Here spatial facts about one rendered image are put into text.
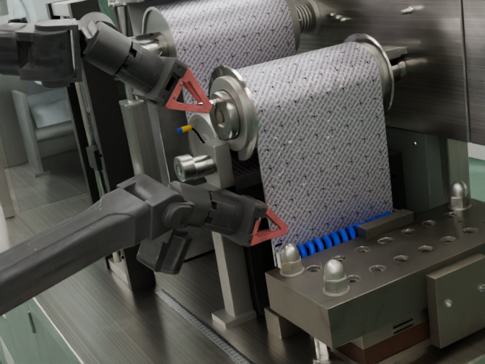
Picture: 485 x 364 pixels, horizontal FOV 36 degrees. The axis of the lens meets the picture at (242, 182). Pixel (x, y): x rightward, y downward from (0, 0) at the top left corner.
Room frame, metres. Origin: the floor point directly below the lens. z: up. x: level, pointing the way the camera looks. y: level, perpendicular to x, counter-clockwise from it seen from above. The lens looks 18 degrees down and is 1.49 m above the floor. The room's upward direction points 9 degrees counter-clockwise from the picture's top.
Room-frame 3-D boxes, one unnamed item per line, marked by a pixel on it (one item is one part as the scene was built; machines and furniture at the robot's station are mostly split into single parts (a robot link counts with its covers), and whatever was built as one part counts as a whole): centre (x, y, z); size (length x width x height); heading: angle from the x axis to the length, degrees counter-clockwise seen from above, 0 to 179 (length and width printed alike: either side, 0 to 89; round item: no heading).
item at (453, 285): (0.95, -0.28, 0.96); 0.10 x 0.03 x 0.11; 116
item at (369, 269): (1.03, -0.23, 1.00); 0.40 x 0.16 x 0.06; 116
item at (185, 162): (1.12, 0.08, 1.18); 0.04 x 0.02 x 0.04; 26
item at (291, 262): (1.00, -0.05, 1.05); 0.04 x 0.04 x 0.04
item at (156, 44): (1.33, 0.13, 1.33); 0.06 x 0.06 x 0.06; 26
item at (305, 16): (1.47, -0.15, 1.33); 0.07 x 0.07 x 0.07; 26
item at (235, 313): (1.13, 0.05, 1.05); 0.06 x 0.05 x 0.31; 116
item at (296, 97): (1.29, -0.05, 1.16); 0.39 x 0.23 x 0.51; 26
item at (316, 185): (1.12, -0.14, 1.10); 0.23 x 0.01 x 0.18; 116
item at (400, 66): (1.25, -0.26, 1.25); 0.07 x 0.04 x 0.04; 116
